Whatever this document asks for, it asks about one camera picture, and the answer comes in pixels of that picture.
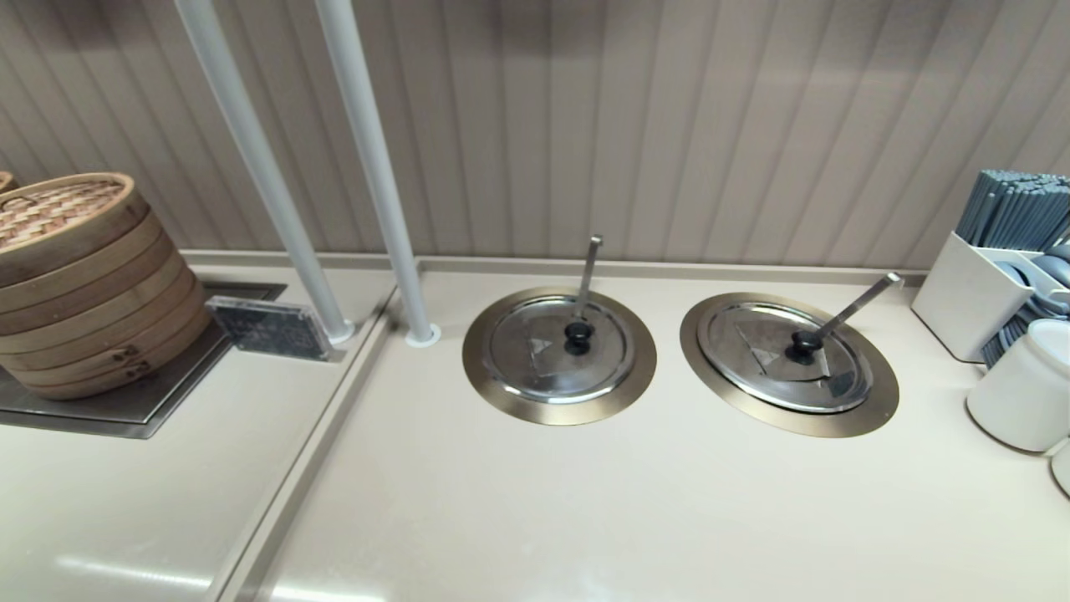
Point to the steel hinged pot lid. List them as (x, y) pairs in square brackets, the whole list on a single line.
[(535, 368), (752, 368)]

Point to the white metal pole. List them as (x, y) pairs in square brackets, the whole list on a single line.
[(251, 150), (368, 142)]

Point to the clear acrylic sign holder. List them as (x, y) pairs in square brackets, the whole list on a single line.
[(267, 328)]

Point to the recessed steel tray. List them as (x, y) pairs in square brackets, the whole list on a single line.
[(125, 411)]

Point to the white utensil holder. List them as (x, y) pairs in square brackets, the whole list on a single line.
[(961, 293)]

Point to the bamboo steamer stack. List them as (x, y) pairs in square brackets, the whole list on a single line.
[(84, 293)]

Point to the grey chopsticks bundle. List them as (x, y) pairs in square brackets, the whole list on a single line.
[(1011, 209)]

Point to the white ceramic jar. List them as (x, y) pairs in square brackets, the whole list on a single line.
[(1020, 393)]

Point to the bamboo steamer basket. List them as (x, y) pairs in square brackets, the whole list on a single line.
[(5, 181)]

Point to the white round container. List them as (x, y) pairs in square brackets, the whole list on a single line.
[(1063, 470)]

